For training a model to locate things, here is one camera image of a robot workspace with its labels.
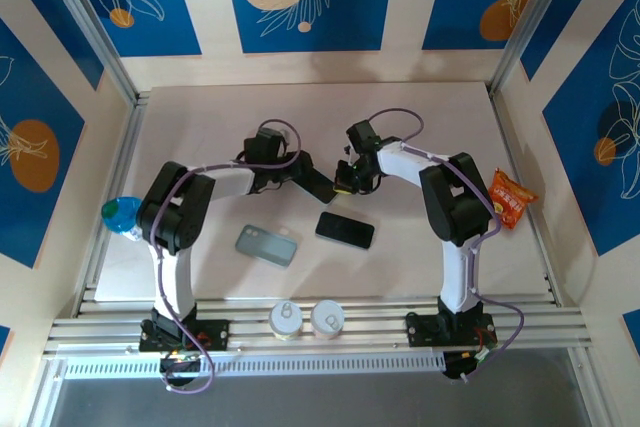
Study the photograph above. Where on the black phone grey frame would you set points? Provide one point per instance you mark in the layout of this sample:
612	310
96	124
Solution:
319	186

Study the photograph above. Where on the black phone green frame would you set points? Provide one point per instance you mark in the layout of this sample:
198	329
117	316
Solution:
345	230

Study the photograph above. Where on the grey-blue translucent phone case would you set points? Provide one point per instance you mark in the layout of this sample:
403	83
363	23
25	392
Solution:
266	247

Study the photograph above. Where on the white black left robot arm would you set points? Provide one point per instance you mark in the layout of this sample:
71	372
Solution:
175	277

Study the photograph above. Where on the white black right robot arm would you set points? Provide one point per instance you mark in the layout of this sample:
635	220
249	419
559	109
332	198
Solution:
457	277

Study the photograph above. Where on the right white can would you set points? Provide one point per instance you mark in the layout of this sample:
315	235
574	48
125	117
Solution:
327	319

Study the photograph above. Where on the cream pull-tab can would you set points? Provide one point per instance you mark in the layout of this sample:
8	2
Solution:
286	319

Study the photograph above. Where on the orange snack bag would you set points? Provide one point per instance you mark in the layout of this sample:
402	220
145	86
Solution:
515	197

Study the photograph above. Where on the blue bottle green cap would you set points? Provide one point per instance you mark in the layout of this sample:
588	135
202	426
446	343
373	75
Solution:
120	214

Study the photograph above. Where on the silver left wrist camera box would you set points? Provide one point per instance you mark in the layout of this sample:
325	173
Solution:
285	137

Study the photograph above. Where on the aluminium rail base frame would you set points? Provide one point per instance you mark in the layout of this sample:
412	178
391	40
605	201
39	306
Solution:
375	319

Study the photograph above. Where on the aluminium side rail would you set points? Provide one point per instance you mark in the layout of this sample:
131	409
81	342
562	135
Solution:
125	147
509	147

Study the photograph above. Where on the aluminium corner post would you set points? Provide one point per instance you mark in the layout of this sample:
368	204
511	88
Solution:
90	22
527	22

